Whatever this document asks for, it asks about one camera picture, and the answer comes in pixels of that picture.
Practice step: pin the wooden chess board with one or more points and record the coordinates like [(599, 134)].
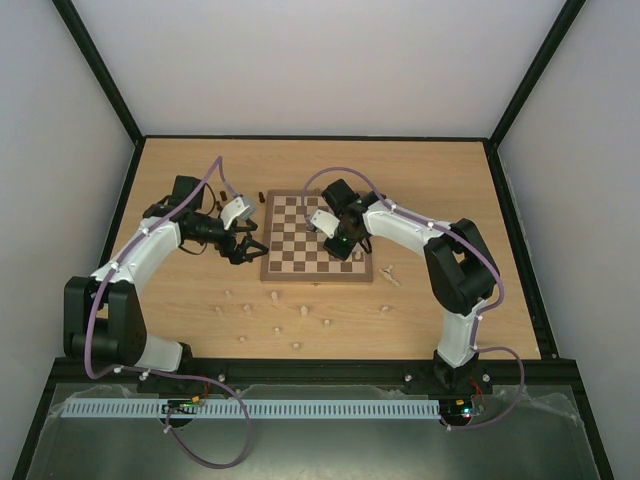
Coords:
[(296, 254)]

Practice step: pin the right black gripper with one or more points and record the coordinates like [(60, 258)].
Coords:
[(338, 247)]

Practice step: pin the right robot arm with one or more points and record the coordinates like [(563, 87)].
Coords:
[(462, 273)]

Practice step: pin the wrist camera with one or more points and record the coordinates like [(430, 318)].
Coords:
[(325, 222), (240, 208)]

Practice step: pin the black frame rail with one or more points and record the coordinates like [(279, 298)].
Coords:
[(412, 377)]

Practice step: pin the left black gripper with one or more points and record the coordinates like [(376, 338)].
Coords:
[(237, 255)]

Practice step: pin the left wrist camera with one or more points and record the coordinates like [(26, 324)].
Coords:
[(240, 208)]

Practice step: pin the white slotted cable duct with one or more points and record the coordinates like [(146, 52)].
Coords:
[(86, 408)]

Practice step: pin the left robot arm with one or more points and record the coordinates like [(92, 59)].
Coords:
[(103, 319)]

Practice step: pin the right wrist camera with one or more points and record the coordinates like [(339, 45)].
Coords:
[(325, 222)]

